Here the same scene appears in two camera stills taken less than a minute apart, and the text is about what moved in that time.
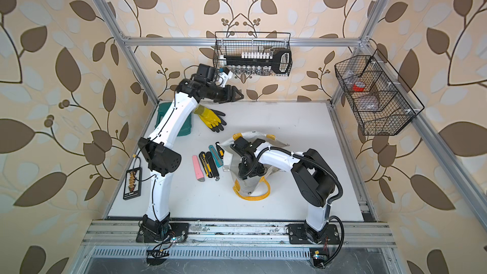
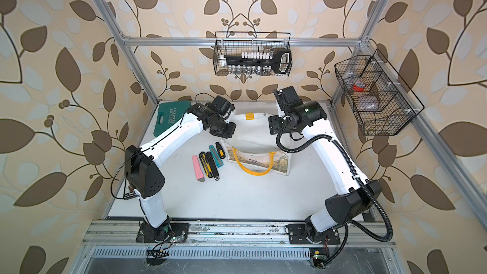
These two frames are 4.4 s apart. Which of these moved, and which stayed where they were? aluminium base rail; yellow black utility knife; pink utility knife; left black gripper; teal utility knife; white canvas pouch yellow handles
Moved: white canvas pouch yellow handles; left black gripper
Stayed: yellow black utility knife; pink utility knife; aluminium base rail; teal utility knife
